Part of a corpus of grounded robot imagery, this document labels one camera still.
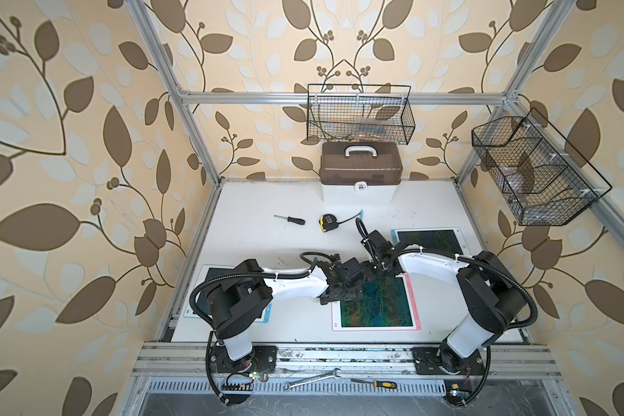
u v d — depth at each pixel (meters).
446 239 1.02
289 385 0.71
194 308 0.46
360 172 1.05
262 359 0.76
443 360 0.65
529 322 0.45
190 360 0.76
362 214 1.09
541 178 0.74
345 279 0.66
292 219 1.05
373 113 0.96
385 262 0.67
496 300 0.46
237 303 0.45
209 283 0.43
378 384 0.71
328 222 1.02
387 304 0.85
